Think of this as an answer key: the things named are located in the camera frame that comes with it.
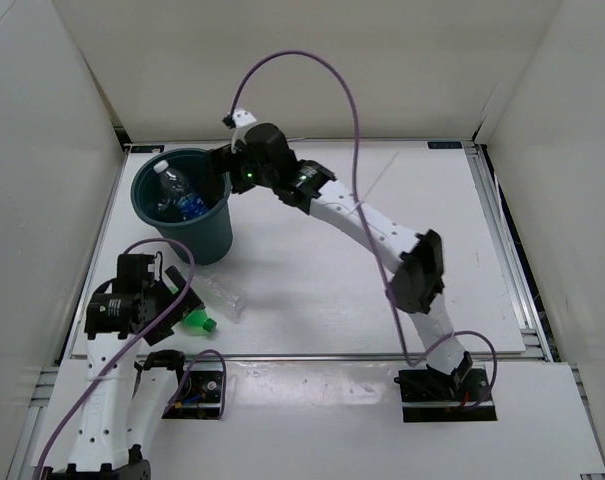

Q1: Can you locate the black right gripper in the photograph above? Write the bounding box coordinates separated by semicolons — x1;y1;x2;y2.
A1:
201;141;279;201

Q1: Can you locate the clear bottle blue label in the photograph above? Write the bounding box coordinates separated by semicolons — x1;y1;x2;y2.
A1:
153;160;209;221

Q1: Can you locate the green plastic bottle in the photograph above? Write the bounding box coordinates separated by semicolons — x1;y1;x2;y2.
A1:
166;289;217;336

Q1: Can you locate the crushed clear plastic bottle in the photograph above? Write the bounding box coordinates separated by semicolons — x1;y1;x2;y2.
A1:
191;271;248;323

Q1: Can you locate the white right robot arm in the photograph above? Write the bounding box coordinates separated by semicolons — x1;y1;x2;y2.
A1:
207;109;472;400

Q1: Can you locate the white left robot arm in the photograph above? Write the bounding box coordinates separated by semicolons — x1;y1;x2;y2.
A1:
35;253;202;479

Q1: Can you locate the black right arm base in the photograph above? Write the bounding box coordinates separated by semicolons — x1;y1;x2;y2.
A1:
394;368;498;423

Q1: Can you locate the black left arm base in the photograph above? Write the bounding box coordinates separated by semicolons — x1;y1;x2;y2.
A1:
162;363;226;420

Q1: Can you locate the dark green plastic bin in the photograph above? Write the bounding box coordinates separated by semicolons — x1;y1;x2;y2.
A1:
130;148;233;265

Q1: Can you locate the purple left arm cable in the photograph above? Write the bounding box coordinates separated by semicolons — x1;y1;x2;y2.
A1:
31;238;227;480

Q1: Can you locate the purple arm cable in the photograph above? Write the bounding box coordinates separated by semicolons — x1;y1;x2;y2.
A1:
230;50;498;411
31;238;227;480

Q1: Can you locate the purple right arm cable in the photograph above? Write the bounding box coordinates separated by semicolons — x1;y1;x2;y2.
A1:
230;50;498;411

